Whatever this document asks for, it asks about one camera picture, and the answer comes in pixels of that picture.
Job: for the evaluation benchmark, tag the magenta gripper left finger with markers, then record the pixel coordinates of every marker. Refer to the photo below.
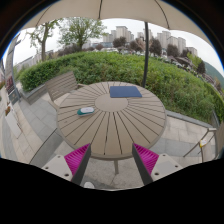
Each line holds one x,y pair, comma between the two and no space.
72,166

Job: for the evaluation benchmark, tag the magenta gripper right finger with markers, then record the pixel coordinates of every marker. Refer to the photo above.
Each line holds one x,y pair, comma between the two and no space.
152,166

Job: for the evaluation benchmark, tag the blue mouse pad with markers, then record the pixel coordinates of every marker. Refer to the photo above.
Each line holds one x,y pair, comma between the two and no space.
124,91

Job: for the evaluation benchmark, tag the round slatted outdoor table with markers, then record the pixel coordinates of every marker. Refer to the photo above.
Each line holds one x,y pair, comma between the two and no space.
116,123

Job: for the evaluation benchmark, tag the beige slatted bench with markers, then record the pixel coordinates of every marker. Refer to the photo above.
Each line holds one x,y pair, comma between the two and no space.
60,85

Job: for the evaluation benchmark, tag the metal handrail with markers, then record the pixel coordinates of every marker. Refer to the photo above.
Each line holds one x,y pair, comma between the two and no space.
204,146

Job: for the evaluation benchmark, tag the green hedge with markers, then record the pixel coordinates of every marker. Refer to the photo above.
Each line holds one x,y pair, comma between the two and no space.
179,90

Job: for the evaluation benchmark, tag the dark umbrella pole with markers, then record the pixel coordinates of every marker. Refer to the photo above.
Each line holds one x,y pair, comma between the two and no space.
146,55

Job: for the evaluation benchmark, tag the beige patio umbrella canopy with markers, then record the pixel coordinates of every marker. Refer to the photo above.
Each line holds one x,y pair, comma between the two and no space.
157,12

